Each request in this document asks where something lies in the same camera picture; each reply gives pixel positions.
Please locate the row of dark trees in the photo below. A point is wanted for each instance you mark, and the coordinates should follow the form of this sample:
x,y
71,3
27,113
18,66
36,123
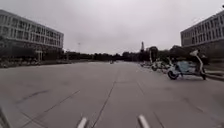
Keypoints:
x,y
126,55

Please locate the grey concrete paved road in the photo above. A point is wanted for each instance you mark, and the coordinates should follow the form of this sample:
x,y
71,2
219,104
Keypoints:
x,y
110,90

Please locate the distant tower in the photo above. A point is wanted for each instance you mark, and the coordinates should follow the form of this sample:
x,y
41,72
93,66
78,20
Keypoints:
x,y
142,46

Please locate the row of parked scooters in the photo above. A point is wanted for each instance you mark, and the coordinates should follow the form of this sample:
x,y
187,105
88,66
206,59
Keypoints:
x,y
156,64

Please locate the robot's own part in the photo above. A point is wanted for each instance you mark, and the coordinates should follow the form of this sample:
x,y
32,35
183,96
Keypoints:
x,y
143,121
82,122

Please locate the pale blue scooter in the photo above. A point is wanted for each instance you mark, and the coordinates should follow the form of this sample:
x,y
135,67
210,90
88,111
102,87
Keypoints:
x,y
186,68

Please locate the large grey office building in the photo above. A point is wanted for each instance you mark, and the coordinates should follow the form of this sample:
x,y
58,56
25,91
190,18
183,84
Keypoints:
x,y
26,33

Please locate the dark hedge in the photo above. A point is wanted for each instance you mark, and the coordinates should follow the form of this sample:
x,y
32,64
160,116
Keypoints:
x,y
20,53

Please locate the grey building with window grid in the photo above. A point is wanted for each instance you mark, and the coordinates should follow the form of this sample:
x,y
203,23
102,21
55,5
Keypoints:
x,y
205,31

